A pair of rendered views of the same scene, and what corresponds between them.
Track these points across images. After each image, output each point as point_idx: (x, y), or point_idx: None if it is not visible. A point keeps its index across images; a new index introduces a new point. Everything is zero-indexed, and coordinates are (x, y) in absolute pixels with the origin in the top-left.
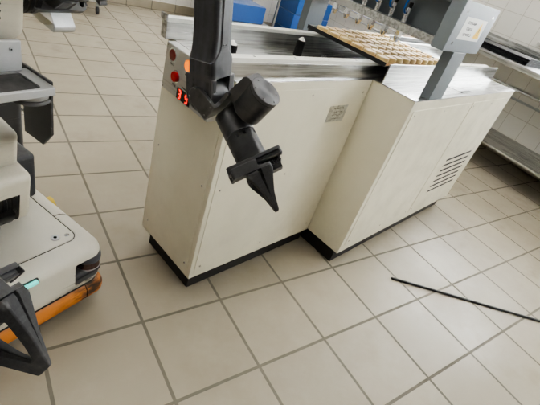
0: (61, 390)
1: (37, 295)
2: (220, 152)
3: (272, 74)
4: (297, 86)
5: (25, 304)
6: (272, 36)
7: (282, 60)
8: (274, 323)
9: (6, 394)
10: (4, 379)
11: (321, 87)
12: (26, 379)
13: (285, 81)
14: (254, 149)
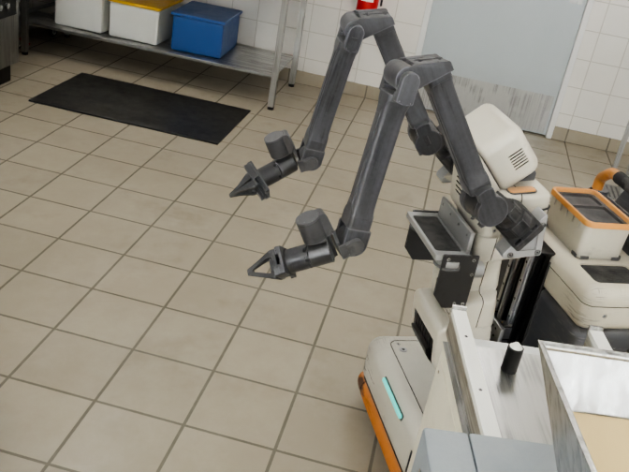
0: (322, 468)
1: (396, 431)
2: (420, 423)
3: (459, 376)
4: (459, 432)
5: (247, 183)
6: None
7: (465, 366)
8: None
9: (342, 446)
10: (356, 449)
11: None
12: (346, 458)
13: (456, 401)
14: (288, 248)
